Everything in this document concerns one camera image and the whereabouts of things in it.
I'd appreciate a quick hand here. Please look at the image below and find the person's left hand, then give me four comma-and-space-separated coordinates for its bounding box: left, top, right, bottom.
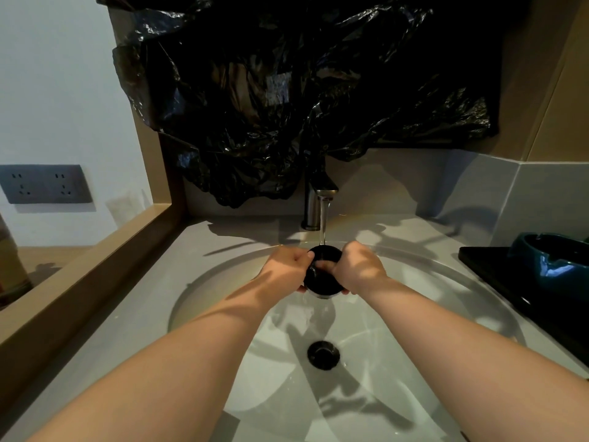
259, 246, 316, 294

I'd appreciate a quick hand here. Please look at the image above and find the person's right hand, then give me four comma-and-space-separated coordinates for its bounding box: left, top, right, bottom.
316, 241, 388, 297

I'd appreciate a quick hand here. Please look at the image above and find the black cup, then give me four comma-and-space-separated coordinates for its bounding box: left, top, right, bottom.
303, 244, 347, 300

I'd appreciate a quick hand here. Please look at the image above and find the person's left forearm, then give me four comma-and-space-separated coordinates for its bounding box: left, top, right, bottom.
28, 274, 282, 442

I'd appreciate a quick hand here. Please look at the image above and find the person's right forearm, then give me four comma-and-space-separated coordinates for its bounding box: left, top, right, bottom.
363, 276, 589, 442

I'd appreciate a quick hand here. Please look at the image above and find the metal faucet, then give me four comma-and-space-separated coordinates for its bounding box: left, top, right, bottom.
301, 154, 340, 231

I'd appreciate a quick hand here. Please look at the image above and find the white sink basin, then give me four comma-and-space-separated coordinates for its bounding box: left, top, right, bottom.
167, 244, 527, 442

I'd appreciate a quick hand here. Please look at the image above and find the black sink drain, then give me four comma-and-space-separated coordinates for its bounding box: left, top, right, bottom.
307, 341, 341, 370

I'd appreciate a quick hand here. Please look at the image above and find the black plastic bag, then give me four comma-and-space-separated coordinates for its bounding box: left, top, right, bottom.
92, 0, 530, 209

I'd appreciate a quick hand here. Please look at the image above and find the black tray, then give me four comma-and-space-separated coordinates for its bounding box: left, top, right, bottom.
458, 246, 589, 378

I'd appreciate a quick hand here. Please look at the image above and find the dark teal ashtray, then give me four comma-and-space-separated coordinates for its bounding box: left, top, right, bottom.
508, 232, 589, 299

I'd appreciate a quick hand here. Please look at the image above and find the wooden mirror frame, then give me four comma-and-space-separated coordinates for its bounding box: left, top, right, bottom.
0, 0, 188, 412

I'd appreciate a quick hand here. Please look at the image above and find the grey wall socket panel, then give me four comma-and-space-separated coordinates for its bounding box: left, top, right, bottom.
0, 165, 92, 205

